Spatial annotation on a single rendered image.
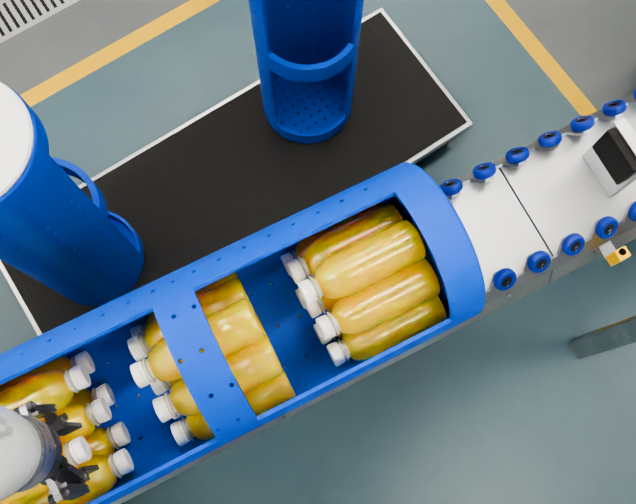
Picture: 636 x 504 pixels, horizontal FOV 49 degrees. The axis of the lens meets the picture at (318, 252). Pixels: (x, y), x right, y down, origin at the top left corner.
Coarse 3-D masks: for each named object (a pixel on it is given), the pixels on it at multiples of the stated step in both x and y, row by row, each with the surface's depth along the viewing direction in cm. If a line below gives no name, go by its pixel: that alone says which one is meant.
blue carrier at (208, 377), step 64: (384, 192) 108; (256, 256) 105; (448, 256) 104; (128, 320) 103; (192, 320) 101; (448, 320) 111; (0, 384) 101; (128, 384) 125; (192, 384) 99; (320, 384) 108; (128, 448) 121; (192, 448) 115
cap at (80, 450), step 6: (78, 438) 107; (84, 438) 109; (72, 444) 106; (78, 444) 106; (84, 444) 107; (72, 450) 105; (78, 450) 105; (84, 450) 106; (90, 450) 109; (78, 456) 105; (84, 456) 106; (90, 456) 107; (78, 462) 106
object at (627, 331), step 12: (612, 324) 196; (624, 324) 184; (588, 336) 208; (600, 336) 200; (612, 336) 193; (624, 336) 187; (576, 348) 219; (588, 348) 211; (600, 348) 204; (612, 348) 197
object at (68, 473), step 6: (60, 462) 91; (66, 462) 93; (60, 468) 93; (66, 468) 93; (72, 468) 96; (60, 474) 94; (66, 474) 95; (72, 474) 96; (78, 474) 97; (84, 474) 99; (60, 480) 95; (66, 480) 96; (72, 480) 97; (84, 480) 99
